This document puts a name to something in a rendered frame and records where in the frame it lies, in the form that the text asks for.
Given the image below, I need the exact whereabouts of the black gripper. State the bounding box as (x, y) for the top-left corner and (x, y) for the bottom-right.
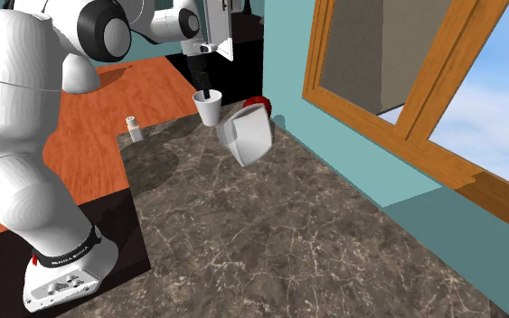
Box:
(186, 51), (213, 100)

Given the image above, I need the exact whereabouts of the white cup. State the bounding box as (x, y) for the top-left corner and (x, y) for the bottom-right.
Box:
(192, 89), (224, 128)

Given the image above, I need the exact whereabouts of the red apple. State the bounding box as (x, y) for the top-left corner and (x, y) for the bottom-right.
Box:
(241, 95), (273, 121)

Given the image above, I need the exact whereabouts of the white door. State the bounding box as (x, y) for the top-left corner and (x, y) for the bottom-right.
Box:
(203, 0), (236, 62)

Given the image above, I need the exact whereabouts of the white salt shaker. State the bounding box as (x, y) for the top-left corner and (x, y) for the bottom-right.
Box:
(124, 115), (146, 144)

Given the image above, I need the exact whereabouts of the dark robot stand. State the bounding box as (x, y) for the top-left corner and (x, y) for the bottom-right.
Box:
(0, 186), (153, 318)

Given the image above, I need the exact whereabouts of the wooden framed window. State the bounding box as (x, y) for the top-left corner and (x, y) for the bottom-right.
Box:
(301, 0), (509, 242)

